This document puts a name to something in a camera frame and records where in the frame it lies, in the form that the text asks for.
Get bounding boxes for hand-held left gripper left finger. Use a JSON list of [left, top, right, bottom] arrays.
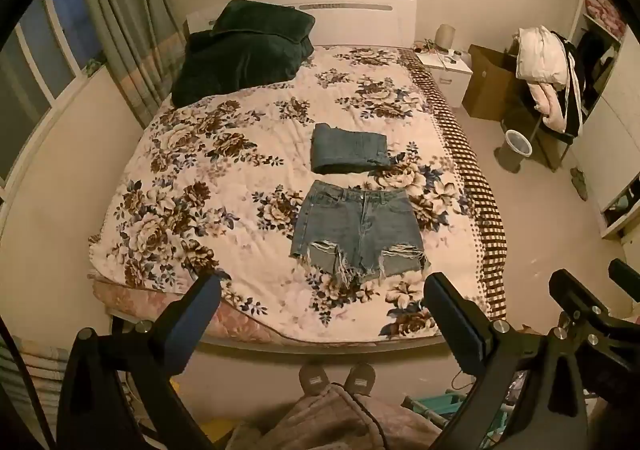
[[55, 273, 223, 450]]

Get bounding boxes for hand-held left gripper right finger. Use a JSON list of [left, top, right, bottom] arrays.
[[422, 271, 587, 450]]

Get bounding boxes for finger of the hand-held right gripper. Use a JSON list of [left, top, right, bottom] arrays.
[[607, 259, 640, 303], [548, 269, 640, 401]]

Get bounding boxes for ripped denim shorts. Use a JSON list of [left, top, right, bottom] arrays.
[[290, 180, 432, 287]]

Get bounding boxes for folded denim pants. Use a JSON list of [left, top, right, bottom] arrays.
[[310, 124, 393, 176]]

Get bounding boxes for pink mattress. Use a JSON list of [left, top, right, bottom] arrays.
[[90, 275, 301, 338]]

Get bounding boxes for teal plastic rack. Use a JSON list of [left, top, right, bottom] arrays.
[[402, 392, 516, 431]]

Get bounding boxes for grey floor slippers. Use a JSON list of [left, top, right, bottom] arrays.
[[570, 167, 592, 202]]

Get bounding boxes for person's right slipper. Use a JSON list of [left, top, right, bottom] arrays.
[[344, 362, 377, 393]]

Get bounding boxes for person's slipper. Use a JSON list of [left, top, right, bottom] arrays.
[[344, 362, 377, 393], [298, 363, 328, 397]]

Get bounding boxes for white wardrobe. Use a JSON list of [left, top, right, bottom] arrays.
[[569, 0, 640, 239]]

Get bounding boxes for person's left slipper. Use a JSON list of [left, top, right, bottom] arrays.
[[298, 363, 328, 397]]

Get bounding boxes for grey trash bin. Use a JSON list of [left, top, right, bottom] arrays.
[[495, 129, 534, 174]]

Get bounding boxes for dark chair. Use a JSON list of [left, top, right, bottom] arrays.
[[500, 45, 576, 172]]

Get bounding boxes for striped folded cloth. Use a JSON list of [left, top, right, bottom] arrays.
[[0, 334, 68, 433]]

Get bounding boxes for floral bed blanket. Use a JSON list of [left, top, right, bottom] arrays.
[[87, 44, 508, 345]]

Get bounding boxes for pink garment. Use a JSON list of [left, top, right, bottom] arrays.
[[529, 80, 568, 131]]

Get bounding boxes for black garment with white stripe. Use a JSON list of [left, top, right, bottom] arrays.
[[550, 30, 587, 138]]

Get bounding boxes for brown cardboard box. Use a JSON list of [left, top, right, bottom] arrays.
[[461, 44, 526, 122]]

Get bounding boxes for white puffy jacket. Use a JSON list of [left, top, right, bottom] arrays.
[[515, 25, 572, 82]]

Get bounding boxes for white nightstand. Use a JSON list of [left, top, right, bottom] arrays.
[[416, 48, 474, 108]]

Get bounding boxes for pink folded bedding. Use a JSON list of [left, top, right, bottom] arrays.
[[585, 0, 627, 37]]

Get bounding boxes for dark green fleece blanket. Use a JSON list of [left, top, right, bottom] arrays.
[[171, 28, 316, 107]]

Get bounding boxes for white table lamp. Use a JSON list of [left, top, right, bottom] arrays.
[[434, 24, 457, 52]]

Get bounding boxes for window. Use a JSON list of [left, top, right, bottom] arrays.
[[0, 0, 107, 191]]

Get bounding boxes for white bed headboard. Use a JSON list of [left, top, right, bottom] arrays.
[[184, 0, 418, 51]]

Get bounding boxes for green curtain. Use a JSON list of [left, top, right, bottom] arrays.
[[74, 0, 187, 128]]

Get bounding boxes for dark green pillow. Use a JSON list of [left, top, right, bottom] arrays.
[[209, 0, 317, 47]]

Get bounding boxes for black cable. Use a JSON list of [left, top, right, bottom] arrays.
[[345, 386, 391, 450]]

